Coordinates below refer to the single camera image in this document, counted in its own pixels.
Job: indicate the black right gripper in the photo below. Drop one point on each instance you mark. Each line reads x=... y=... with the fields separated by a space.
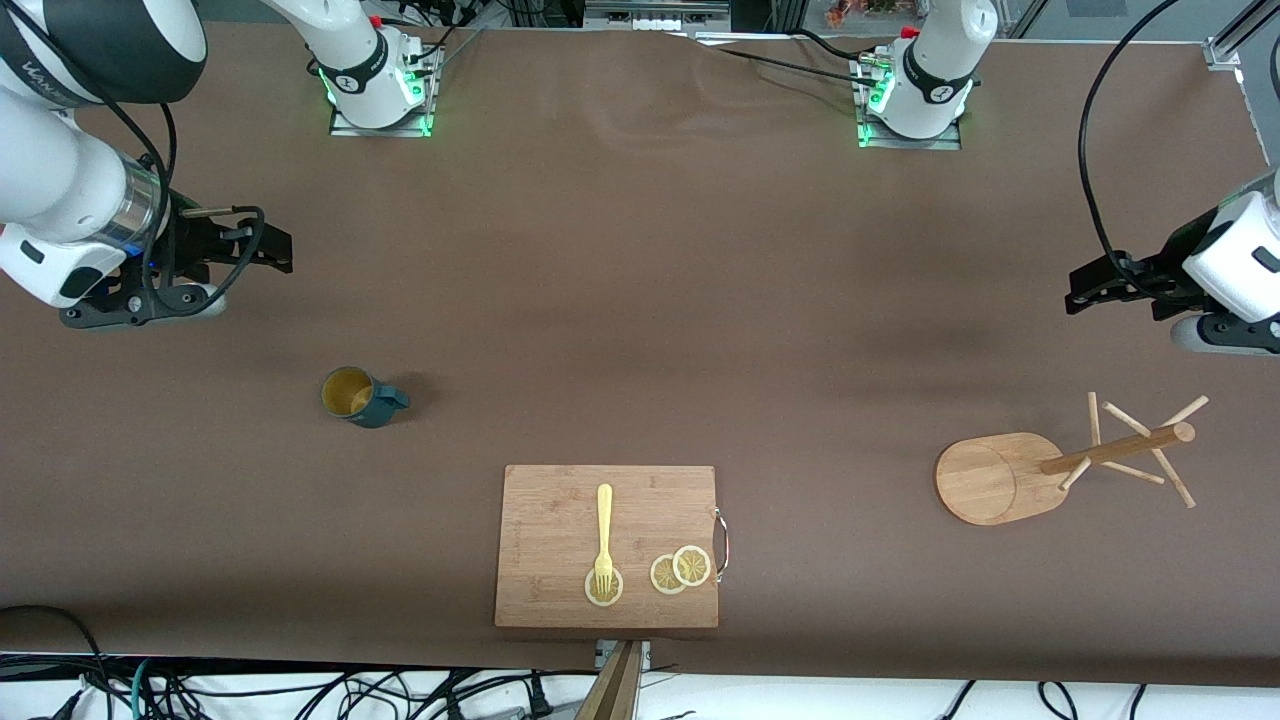
x=197 y=243

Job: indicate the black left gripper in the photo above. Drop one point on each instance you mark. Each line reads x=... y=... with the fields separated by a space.
x=1158 y=270

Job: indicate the dark teal mug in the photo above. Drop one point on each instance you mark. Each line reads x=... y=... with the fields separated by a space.
x=375 y=405

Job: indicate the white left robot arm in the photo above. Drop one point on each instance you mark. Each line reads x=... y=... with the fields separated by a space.
x=935 y=70

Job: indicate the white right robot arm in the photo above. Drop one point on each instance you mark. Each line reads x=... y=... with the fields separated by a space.
x=50 y=170

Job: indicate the wooden mug rack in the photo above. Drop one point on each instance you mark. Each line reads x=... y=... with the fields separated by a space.
x=990 y=480

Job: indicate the wooden cutting board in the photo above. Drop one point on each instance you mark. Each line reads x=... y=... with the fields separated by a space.
x=550 y=540

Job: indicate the yellow plastic fork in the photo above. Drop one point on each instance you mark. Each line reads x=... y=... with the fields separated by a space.
x=604 y=520

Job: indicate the lemon slice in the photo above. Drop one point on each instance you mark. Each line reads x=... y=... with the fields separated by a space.
x=692 y=566
x=613 y=596
x=662 y=576

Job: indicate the black power plug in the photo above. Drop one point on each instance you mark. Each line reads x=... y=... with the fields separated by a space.
x=540 y=700

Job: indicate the brown wooden beam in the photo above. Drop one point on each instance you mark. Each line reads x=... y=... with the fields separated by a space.
x=612 y=690

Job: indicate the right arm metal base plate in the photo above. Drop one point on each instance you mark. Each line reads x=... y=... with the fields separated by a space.
x=345 y=129

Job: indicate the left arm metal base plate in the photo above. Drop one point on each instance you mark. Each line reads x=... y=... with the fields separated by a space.
x=950 y=144

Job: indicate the aluminium frame profile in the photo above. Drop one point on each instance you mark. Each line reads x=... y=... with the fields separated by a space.
x=1225 y=50

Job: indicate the small metal bracket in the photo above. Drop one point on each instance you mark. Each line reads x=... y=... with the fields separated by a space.
x=645 y=655

